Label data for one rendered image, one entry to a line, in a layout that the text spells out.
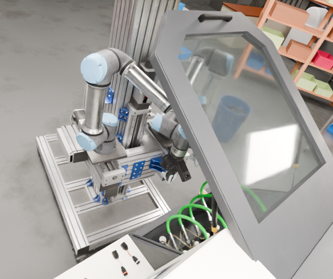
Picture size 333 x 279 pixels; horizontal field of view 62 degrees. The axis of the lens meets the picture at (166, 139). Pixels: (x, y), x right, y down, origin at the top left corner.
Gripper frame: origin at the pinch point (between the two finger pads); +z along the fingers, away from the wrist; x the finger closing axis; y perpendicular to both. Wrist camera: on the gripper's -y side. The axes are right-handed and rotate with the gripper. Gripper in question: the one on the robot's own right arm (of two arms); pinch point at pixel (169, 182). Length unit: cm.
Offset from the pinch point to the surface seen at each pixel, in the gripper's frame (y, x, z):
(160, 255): -24.0, 23.0, 9.6
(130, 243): -8.2, 25.2, 22.3
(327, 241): -63, -11, -30
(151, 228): -6.2, 9.4, 25.3
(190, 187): 42, -115, 120
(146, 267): -21.6, 25.3, 22.3
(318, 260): -64, 0, -30
